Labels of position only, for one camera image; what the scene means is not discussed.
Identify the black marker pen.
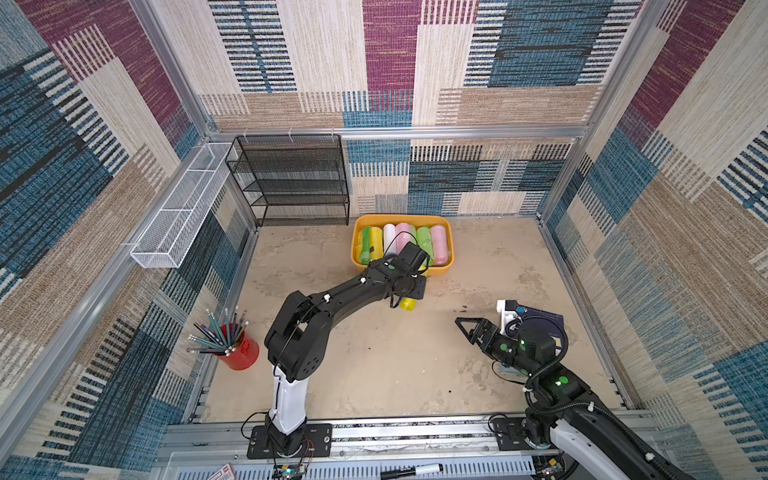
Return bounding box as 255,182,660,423
380,463,443,480

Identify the light green roll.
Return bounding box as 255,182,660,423
416,226,434,266

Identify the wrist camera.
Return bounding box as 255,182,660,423
496,300,527,336
399,242,430,273

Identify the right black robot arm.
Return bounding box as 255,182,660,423
455,316,691,479

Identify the yellow plastic storage box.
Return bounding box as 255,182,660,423
350,214,455,277

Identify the dark blue notebook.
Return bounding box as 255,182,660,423
517,306,566,341

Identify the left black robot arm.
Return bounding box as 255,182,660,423
247,242,430,460

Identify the white wire wall basket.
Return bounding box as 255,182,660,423
130,143,230,269

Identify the white roll blue end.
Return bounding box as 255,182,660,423
383,223,397,256

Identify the red pencil cup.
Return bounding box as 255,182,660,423
187,306,260,371

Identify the small yellow roll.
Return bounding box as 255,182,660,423
369,226,384,261

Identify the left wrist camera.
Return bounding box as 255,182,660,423
399,242,430,273

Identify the black mesh shelf rack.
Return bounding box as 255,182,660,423
226,134,350,227

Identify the dark green roll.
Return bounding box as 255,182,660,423
358,227,371,265

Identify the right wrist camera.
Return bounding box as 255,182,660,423
496,300,527,336

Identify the pink roll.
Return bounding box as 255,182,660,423
430,224,450,265
395,222,417,254

